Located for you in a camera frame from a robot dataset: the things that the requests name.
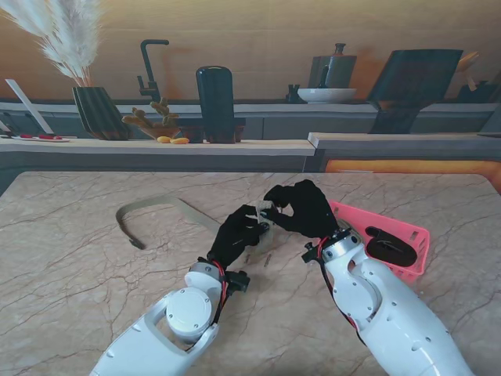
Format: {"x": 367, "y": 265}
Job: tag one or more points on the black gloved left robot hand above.
{"x": 235, "y": 239}

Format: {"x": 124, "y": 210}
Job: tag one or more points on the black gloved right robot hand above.
{"x": 309, "y": 215}

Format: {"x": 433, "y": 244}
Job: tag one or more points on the pink plastic storage basket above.
{"x": 391, "y": 231}

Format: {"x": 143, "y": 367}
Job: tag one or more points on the dark brown belt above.
{"x": 391, "y": 248}

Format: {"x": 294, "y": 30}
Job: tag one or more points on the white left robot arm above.
{"x": 172, "y": 321}

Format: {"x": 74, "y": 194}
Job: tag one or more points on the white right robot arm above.
{"x": 383, "y": 305}

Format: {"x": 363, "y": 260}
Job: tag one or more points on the small metal pin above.
{"x": 268, "y": 260}

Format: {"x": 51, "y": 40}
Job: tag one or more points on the grey back counter cabinets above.
{"x": 282, "y": 125}

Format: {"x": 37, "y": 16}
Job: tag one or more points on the raised counter orange glow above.
{"x": 391, "y": 141}

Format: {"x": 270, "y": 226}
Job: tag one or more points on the orange fruit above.
{"x": 180, "y": 141}
{"x": 163, "y": 139}

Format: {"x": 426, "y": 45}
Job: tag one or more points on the small black stand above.
{"x": 293, "y": 96}

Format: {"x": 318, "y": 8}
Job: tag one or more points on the white speckled bowl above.
{"x": 326, "y": 95}

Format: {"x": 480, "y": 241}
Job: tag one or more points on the tall black cylinder container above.
{"x": 215, "y": 102}

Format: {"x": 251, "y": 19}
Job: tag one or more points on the cactus plants in bowl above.
{"x": 164, "y": 117}

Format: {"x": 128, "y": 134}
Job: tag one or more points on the grey pot with lid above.
{"x": 336, "y": 70}

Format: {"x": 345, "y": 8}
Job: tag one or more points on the dark ribbed vase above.
{"x": 98, "y": 113}

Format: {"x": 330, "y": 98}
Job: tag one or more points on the black kitchen faucet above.
{"x": 148, "y": 66}

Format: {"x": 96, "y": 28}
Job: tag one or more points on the dark utensil holder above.
{"x": 481, "y": 94}

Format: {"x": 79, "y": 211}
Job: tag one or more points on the plate with red food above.
{"x": 43, "y": 138}

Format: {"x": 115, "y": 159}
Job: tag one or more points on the wooden kitchen utensils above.
{"x": 467, "y": 64}

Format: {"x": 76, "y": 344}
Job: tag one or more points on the white pampas grass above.
{"x": 74, "y": 51}

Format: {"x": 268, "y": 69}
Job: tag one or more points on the white leaning board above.
{"x": 27, "y": 103}

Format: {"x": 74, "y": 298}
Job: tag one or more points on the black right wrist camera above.
{"x": 311, "y": 254}

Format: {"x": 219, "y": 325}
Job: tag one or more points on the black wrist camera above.
{"x": 311, "y": 254}
{"x": 238, "y": 280}

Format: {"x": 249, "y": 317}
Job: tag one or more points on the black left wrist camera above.
{"x": 238, "y": 280}

